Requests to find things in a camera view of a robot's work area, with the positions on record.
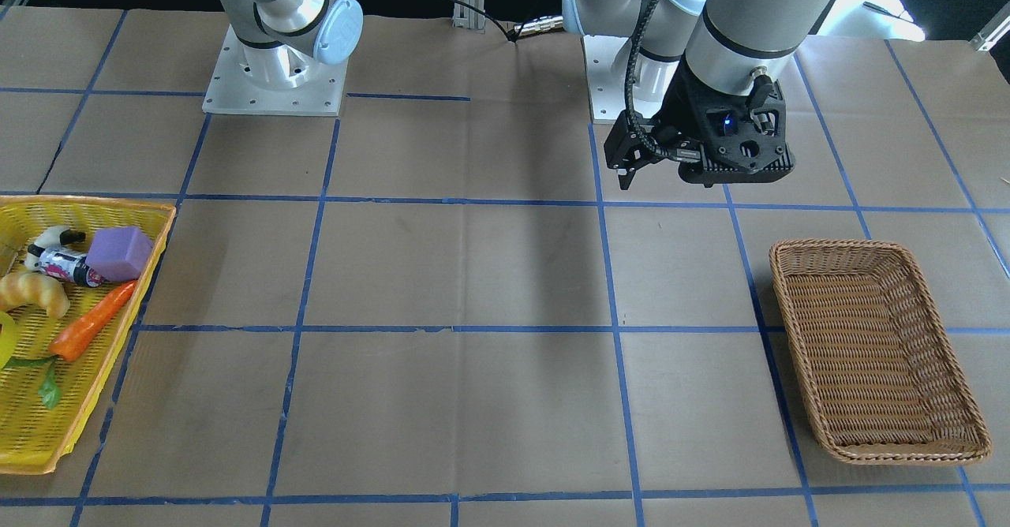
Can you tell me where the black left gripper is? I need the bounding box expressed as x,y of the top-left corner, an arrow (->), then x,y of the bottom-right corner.
661,61 -> 796,188

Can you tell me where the yellow tape roll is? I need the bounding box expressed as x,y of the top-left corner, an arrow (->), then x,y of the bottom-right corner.
0,312 -> 21,368

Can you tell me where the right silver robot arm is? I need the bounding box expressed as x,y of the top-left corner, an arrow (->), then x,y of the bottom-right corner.
219,0 -> 364,93

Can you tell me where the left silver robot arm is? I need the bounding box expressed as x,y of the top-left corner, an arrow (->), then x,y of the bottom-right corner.
562,0 -> 833,190

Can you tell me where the brown wicker basket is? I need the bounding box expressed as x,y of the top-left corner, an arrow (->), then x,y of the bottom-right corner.
769,238 -> 994,466

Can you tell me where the brown paper table cover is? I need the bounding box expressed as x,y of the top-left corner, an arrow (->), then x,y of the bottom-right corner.
2,7 -> 1008,526

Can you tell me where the purple cube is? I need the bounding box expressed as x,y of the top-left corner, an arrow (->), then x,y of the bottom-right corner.
85,226 -> 154,282

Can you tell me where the small printed bottle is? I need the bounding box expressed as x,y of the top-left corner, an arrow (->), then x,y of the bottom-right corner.
35,246 -> 107,287

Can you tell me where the panda toy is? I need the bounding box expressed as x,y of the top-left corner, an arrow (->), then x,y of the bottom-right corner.
23,225 -> 87,271

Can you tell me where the orange toy carrot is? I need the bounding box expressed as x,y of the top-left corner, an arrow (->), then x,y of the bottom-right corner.
48,279 -> 138,362

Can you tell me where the green toy leaf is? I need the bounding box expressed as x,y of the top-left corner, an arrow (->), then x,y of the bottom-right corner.
0,355 -> 62,411

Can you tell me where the toy croissant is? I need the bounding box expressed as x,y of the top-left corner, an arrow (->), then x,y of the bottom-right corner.
1,271 -> 71,319

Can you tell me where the yellow plastic basket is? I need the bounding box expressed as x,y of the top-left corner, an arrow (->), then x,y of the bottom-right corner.
1,195 -> 176,475

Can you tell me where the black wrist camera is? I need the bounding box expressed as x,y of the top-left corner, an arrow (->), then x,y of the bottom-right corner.
604,110 -> 668,190

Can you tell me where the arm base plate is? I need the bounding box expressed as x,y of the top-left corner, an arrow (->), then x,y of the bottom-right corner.
202,28 -> 349,118
581,35 -> 679,125

